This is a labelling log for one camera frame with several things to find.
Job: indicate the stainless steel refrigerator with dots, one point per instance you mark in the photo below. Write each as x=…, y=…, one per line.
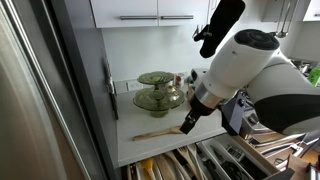
x=44, y=131

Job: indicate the white wall outlet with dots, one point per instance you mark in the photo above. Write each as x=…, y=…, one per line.
x=133, y=85

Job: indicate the white upper cabinet left door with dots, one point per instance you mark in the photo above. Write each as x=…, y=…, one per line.
x=124, y=13

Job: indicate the white cabinet door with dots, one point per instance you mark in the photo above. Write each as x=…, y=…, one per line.
x=182, y=12
x=124, y=13

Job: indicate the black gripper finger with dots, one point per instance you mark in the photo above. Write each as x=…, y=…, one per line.
x=187, y=126

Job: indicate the grey top drawer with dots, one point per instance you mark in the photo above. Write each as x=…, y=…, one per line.
x=193, y=160

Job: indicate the white cutlery tray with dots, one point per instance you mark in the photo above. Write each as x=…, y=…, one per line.
x=239, y=152

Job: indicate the wooden slotted cooking spoon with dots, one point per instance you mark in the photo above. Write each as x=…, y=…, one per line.
x=172, y=130

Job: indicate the red white can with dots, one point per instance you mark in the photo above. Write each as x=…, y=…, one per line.
x=179, y=80

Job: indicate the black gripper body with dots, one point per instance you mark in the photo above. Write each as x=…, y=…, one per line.
x=200, y=107

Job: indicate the green glass tiered stand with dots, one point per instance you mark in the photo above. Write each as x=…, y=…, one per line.
x=160, y=97

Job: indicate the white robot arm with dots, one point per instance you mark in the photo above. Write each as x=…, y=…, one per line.
x=284, y=99

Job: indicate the stainless gas stove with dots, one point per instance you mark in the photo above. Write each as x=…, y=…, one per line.
x=271, y=145

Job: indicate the hanging metal ladle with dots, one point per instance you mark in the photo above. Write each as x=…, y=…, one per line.
x=285, y=19

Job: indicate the white upper cabinet right door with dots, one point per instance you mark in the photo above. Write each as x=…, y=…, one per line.
x=182, y=12

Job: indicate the long wooden spoon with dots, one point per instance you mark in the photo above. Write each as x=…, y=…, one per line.
x=171, y=155

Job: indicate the black handled utensil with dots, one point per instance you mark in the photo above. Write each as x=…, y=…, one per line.
x=232, y=170

